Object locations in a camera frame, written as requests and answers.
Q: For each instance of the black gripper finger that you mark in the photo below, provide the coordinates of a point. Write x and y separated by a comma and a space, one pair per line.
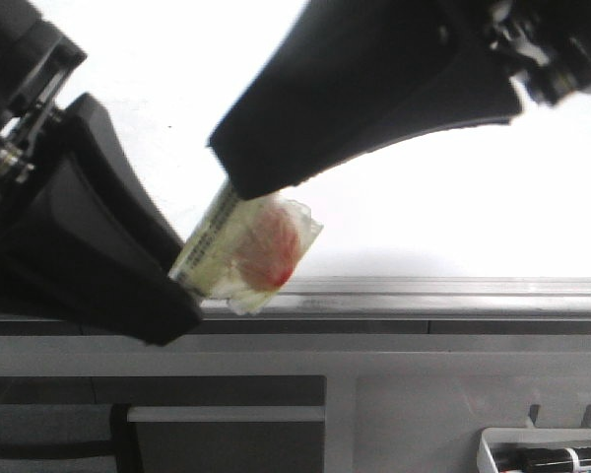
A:
82, 241
353, 77

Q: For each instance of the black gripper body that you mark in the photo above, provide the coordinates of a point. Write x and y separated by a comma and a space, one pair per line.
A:
546, 45
36, 60

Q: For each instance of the white taped whiteboard marker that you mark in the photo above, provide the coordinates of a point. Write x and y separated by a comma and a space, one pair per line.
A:
244, 251

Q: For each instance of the black capped whiteboard marker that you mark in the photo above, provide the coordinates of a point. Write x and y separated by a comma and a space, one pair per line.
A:
542, 460

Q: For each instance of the white marker tray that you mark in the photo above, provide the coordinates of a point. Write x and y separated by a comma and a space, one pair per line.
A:
494, 440

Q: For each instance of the white whiteboard with aluminium frame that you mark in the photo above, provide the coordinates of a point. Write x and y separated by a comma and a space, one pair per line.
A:
507, 204

